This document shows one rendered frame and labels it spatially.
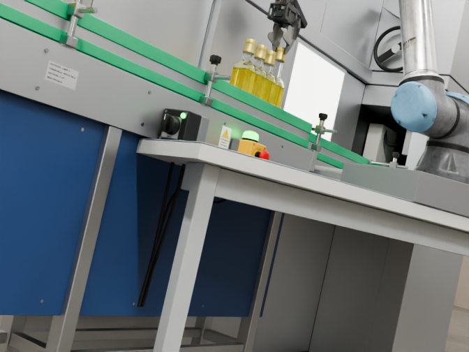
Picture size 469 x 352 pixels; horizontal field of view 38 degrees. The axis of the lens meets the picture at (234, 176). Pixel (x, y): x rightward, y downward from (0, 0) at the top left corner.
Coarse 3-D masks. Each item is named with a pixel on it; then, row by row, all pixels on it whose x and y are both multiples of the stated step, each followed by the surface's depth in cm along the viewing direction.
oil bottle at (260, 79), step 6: (258, 66) 213; (258, 72) 211; (264, 72) 213; (258, 78) 211; (264, 78) 213; (258, 84) 211; (264, 84) 214; (252, 90) 210; (258, 90) 212; (264, 90) 214; (258, 96) 212
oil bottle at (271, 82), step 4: (268, 72) 217; (268, 76) 216; (272, 76) 217; (268, 80) 215; (272, 80) 217; (268, 84) 216; (272, 84) 217; (268, 88) 216; (272, 88) 218; (264, 92) 215; (268, 92) 216; (272, 92) 218; (264, 96) 215; (268, 96) 217; (272, 96) 218; (264, 100) 215; (268, 100) 217
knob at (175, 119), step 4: (164, 116) 155; (168, 116) 156; (172, 116) 156; (164, 120) 155; (168, 120) 156; (172, 120) 155; (176, 120) 156; (164, 124) 155; (168, 124) 156; (172, 124) 155; (176, 124) 156; (164, 128) 155; (168, 128) 156; (172, 128) 155; (176, 128) 156; (168, 132) 156; (172, 132) 156; (176, 132) 157
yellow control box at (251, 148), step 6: (234, 138) 183; (234, 144) 183; (240, 144) 182; (246, 144) 180; (252, 144) 180; (258, 144) 182; (234, 150) 182; (240, 150) 181; (246, 150) 180; (252, 150) 180; (258, 150) 182
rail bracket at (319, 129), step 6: (324, 114) 221; (324, 120) 221; (318, 126) 221; (324, 126) 221; (318, 132) 221; (324, 132) 222; (330, 132) 219; (336, 132) 219; (318, 138) 221; (312, 144) 221; (318, 144) 221; (318, 150) 221
